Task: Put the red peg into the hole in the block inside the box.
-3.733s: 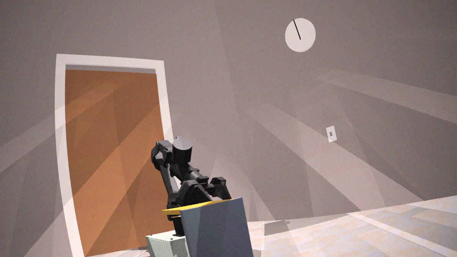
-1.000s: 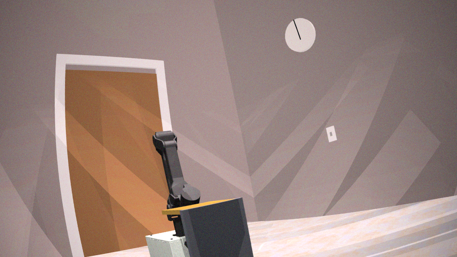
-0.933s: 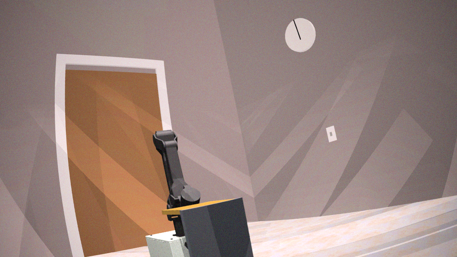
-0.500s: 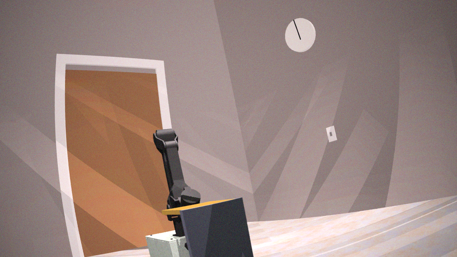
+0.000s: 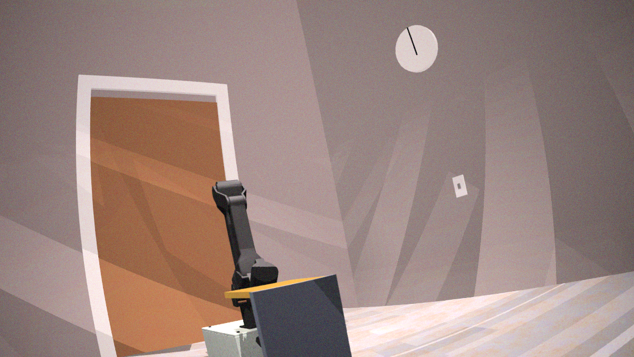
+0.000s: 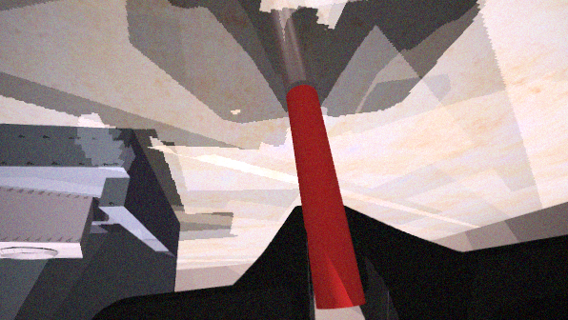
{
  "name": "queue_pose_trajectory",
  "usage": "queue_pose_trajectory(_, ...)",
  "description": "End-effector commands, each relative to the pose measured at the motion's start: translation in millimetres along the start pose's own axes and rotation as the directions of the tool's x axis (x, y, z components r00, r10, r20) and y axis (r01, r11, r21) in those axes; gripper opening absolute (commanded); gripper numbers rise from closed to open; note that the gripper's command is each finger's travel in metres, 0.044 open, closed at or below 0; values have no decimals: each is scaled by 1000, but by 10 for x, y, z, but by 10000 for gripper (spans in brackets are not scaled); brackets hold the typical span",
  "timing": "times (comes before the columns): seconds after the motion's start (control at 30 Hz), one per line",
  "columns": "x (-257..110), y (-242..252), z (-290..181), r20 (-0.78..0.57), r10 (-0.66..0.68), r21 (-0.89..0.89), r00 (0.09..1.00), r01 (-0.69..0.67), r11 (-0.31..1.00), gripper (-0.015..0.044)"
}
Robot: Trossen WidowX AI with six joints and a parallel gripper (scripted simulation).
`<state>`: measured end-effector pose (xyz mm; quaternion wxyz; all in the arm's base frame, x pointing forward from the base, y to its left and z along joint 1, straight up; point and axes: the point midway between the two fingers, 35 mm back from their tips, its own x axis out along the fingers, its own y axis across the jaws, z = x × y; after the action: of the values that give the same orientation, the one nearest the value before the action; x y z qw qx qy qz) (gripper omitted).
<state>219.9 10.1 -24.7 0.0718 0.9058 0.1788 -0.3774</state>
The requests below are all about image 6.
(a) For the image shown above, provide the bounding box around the white block with hole in top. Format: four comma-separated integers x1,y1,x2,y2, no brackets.
0,187,93,260

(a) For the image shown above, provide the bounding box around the red peg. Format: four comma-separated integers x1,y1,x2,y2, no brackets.
286,85,366,310

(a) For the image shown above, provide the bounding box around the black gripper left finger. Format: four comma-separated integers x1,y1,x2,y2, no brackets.
91,206,315,320

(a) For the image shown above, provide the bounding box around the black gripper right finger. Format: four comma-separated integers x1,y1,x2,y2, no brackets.
344,206,568,320

